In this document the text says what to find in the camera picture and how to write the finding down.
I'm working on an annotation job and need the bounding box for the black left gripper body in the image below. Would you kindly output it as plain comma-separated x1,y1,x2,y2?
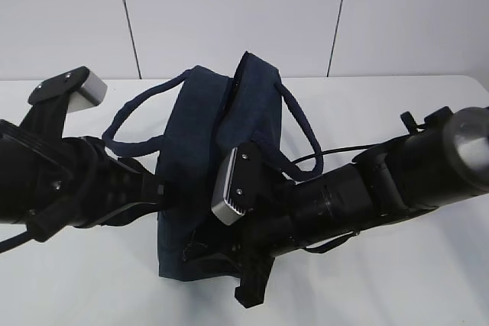
72,137,165,227

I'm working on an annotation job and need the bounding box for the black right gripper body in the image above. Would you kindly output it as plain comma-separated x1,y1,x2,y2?
183,188,298,298

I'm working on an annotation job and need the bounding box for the navy blue lunch bag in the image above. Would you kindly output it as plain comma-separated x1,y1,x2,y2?
102,53,324,281

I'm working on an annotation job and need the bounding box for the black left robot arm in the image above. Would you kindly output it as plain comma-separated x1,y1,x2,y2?
1,120,164,242

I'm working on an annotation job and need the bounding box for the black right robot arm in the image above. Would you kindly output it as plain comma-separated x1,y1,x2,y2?
183,107,488,308

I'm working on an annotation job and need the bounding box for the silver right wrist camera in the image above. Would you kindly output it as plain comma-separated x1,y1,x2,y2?
211,143,262,226

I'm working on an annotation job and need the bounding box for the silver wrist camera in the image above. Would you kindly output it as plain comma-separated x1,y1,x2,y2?
211,143,262,226
20,66,108,138

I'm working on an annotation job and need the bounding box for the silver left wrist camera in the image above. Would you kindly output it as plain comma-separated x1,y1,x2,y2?
20,66,108,138

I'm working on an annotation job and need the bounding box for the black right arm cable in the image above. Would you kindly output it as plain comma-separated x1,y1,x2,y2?
290,111,455,257

